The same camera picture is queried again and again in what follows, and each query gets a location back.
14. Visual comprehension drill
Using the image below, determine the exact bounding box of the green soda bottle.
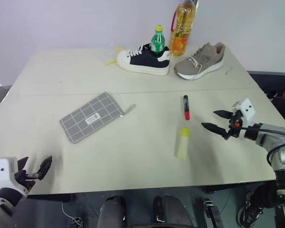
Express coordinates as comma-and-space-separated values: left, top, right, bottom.
151, 24, 166, 57

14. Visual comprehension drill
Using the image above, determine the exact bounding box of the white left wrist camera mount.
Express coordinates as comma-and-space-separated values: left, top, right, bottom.
0, 156, 29, 198

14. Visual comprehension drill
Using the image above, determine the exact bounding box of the yellow glue stick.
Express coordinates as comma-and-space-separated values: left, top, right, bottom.
175, 127, 190, 160

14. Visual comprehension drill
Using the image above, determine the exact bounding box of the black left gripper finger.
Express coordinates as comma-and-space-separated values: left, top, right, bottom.
36, 155, 53, 180
17, 156, 29, 172

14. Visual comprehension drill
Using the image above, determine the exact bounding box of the yellow cooking oil bottle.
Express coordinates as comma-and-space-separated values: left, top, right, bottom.
168, 0, 200, 57

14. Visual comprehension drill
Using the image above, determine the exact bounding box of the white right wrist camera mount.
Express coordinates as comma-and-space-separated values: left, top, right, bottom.
232, 98, 256, 140

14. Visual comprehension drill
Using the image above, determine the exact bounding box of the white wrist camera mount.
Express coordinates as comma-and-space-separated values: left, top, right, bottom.
232, 98, 256, 140
0, 156, 29, 198

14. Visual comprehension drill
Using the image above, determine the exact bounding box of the grey checked pouch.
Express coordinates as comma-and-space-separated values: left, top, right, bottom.
59, 91, 136, 144

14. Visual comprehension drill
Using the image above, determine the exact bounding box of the bystander black sneaker foot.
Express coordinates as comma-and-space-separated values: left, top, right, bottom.
237, 190, 264, 228

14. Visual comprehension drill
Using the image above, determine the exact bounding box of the dark seated bystander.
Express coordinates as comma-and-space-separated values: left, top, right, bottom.
248, 70, 285, 130

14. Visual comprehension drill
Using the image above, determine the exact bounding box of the navy and white sneaker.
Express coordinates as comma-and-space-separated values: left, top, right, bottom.
116, 43, 171, 76

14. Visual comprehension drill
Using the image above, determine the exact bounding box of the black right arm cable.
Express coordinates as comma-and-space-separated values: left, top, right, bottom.
238, 126, 285, 171

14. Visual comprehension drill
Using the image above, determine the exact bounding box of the dark rounded right shape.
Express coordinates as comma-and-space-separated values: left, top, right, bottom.
152, 194, 198, 228

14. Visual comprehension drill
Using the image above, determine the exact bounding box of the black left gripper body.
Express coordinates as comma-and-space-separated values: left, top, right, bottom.
15, 167, 41, 190

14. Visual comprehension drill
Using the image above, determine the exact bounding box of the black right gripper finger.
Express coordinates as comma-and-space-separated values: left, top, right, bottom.
213, 110, 234, 120
201, 122, 228, 137

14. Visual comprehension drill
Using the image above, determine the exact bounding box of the dark rounded shape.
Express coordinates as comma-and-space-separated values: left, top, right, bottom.
152, 194, 198, 228
99, 195, 128, 228

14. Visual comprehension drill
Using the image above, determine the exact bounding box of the white loose cable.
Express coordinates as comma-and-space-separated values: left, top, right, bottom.
61, 201, 84, 225

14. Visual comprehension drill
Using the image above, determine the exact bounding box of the dark rounded left shape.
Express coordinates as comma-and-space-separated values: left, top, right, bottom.
99, 195, 128, 228

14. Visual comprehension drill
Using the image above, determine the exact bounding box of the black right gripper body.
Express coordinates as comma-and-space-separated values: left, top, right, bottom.
223, 111, 243, 141

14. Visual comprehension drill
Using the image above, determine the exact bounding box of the beige running sneaker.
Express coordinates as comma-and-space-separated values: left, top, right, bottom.
173, 42, 226, 80

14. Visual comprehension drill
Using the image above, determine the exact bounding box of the red and black pen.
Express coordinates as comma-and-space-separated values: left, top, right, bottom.
182, 95, 191, 121

